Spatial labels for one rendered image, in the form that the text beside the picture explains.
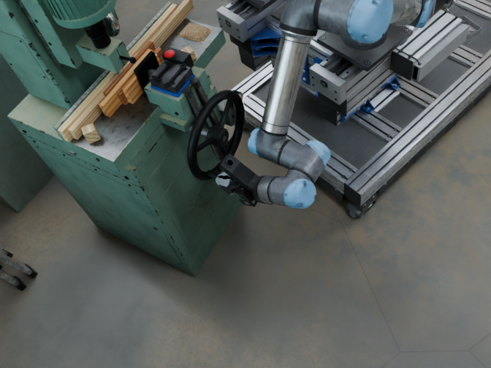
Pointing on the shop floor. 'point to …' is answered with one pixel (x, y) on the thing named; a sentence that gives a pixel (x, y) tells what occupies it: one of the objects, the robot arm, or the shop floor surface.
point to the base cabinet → (153, 202)
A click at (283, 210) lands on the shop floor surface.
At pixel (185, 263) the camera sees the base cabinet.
